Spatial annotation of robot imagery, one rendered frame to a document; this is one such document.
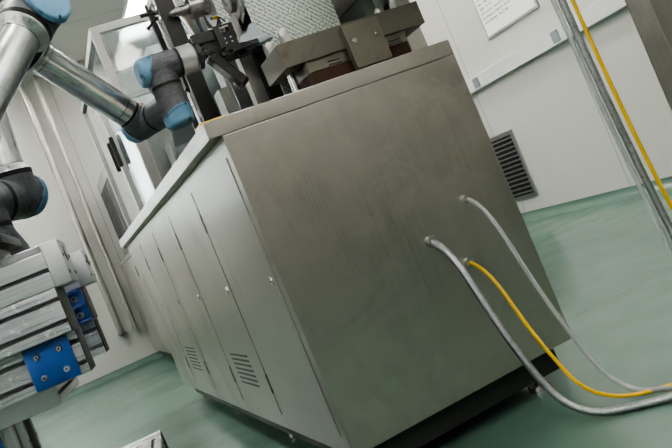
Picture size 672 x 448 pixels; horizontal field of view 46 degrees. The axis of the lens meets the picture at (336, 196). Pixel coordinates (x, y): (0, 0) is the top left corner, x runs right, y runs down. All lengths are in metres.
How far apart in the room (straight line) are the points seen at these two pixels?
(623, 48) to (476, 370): 3.26
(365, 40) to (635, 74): 3.10
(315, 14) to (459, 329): 0.92
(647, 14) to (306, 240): 0.84
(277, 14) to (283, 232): 0.67
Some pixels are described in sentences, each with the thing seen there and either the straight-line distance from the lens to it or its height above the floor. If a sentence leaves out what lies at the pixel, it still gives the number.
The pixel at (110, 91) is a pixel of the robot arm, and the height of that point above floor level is 1.10.
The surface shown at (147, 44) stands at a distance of 3.17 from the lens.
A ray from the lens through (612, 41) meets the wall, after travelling 4.96.
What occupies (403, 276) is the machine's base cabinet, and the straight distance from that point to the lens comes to 1.84.
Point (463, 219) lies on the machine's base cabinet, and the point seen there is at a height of 0.48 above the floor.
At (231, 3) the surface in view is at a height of 1.23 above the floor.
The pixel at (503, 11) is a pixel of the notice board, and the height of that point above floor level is 1.43.
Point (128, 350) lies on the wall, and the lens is 7.52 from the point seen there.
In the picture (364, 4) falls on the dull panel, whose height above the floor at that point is 1.12.
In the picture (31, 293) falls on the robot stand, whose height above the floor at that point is 0.69.
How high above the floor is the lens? 0.61
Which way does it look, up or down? 1 degrees up
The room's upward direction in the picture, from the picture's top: 23 degrees counter-clockwise
